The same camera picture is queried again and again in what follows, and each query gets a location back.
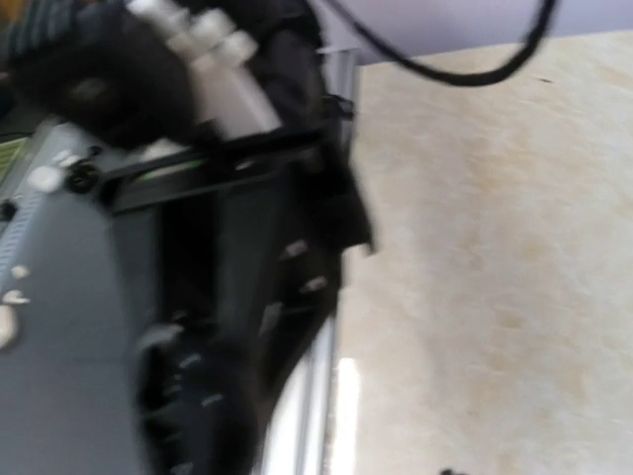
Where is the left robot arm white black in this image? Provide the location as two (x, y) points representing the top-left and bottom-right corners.
(100, 1), (374, 474)

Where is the black round case on tray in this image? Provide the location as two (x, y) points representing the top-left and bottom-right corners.
(64, 159), (101, 194)

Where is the white earbud case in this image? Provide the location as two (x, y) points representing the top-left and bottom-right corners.
(27, 165), (64, 194)

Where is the grey tray surface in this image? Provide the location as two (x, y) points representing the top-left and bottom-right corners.
(0, 118), (164, 475)

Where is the front aluminium rail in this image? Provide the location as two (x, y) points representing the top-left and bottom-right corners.
(253, 48), (359, 475)

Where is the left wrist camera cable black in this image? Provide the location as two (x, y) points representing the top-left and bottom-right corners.
(325, 0), (558, 90)

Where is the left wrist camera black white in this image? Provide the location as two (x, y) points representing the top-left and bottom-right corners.
(1, 1), (281, 150)

